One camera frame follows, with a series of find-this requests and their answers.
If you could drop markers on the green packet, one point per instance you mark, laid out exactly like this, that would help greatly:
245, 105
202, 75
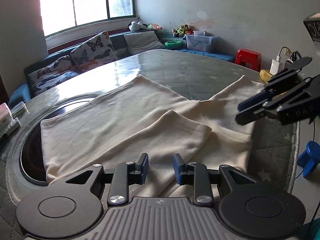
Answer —
18, 108

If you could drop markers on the cream long-sleeve shirt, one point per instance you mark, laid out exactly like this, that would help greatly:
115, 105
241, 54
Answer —
112, 120

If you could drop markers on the white box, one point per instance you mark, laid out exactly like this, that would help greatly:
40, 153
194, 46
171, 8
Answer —
11, 126

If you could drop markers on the red plastic stool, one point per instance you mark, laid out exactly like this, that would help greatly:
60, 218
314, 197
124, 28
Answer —
247, 55

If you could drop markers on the window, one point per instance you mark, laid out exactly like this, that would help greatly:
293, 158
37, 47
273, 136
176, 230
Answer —
87, 2

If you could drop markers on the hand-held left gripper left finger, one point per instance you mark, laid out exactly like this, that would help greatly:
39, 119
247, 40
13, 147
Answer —
143, 167

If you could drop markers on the blue corner sofa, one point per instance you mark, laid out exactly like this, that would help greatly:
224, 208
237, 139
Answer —
17, 92

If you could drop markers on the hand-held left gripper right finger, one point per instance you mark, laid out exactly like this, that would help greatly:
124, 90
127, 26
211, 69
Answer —
178, 168

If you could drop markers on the wall outlet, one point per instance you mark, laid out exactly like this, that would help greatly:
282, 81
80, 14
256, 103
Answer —
288, 53

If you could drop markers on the panda plush toy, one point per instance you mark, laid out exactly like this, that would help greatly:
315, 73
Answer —
135, 26

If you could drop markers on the white charger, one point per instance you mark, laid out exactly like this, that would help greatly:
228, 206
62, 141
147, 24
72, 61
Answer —
276, 66

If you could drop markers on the grey pillow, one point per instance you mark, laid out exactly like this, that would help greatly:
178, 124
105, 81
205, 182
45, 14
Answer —
142, 42

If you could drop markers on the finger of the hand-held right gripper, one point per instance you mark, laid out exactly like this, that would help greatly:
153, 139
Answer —
250, 118
252, 102

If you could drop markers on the green bowl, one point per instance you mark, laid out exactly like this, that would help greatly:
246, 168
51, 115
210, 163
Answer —
172, 45

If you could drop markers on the blue plastic stool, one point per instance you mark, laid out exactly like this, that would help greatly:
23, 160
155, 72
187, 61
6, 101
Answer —
308, 152

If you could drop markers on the brown teddy bear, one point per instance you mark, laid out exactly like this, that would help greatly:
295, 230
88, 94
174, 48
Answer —
185, 28

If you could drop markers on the pink green plush toy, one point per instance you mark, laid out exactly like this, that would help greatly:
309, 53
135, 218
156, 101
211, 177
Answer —
155, 26

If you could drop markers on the clear plastic storage box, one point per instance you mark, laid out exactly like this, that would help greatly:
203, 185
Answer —
200, 43

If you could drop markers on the round black induction cooktop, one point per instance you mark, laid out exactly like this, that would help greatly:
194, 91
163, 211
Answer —
32, 155

